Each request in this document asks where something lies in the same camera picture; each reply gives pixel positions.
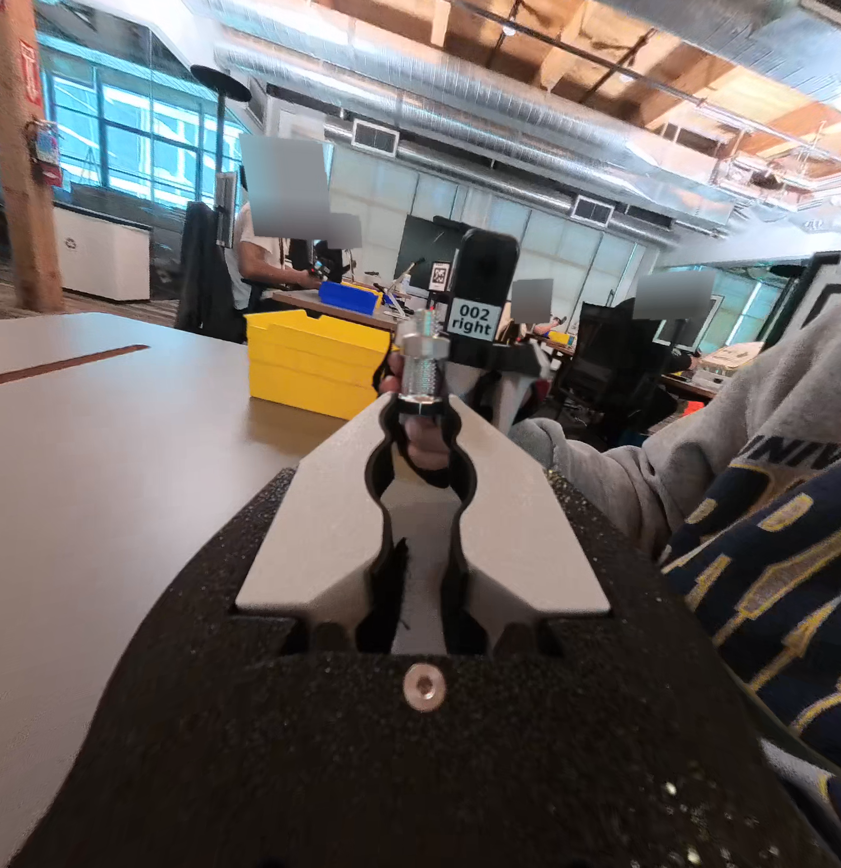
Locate red fire extinguisher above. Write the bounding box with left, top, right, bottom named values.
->
left=26, top=118, right=64, bottom=188

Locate wooden post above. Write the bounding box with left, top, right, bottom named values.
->
left=0, top=0, right=66, bottom=314

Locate white cabinet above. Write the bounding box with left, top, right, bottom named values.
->
left=52, top=202, right=153, bottom=303

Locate yellow plastic bin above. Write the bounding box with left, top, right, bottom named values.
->
left=247, top=338, right=389, bottom=396
left=246, top=310, right=394, bottom=370
left=249, top=358, right=379, bottom=421

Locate red sign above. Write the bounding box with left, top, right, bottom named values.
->
left=18, top=39, right=46, bottom=111

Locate cardboard box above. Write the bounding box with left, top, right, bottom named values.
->
left=694, top=341, right=765, bottom=382

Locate silver threaded bolt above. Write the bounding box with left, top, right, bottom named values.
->
left=398, top=307, right=450, bottom=416

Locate wooden work desk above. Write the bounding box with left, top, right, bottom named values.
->
left=271, top=288, right=411, bottom=335

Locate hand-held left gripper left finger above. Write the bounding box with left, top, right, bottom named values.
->
left=236, top=392, right=409, bottom=655

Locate white air vent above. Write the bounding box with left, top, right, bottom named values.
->
left=350, top=118, right=400, bottom=159
left=570, top=194, right=615, bottom=229

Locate dark computer monitor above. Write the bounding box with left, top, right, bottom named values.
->
left=395, top=215, right=470, bottom=291

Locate blue plastic bin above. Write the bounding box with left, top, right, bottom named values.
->
left=319, top=280, right=384, bottom=316

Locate person's right forearm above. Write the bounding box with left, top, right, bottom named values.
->
left=509, top=298, right=841, bottom=560

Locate black jacket on chair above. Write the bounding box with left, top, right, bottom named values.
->
left=175, top=201, right=246, bottom=343

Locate black office chair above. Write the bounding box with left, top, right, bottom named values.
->
left=559, top=302, right=669, bottom=445

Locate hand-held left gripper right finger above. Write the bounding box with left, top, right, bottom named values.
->
left=434, top=395, right=610, bottom=655

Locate silver air duct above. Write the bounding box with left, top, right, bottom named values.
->
left=210, top=41, right=737, bottom=238

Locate silver hex nut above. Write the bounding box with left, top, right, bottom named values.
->
left=395, top=329, right=453, bottom=362

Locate person's right hand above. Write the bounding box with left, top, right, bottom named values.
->
left=378, top=353, right=455, bottom=470

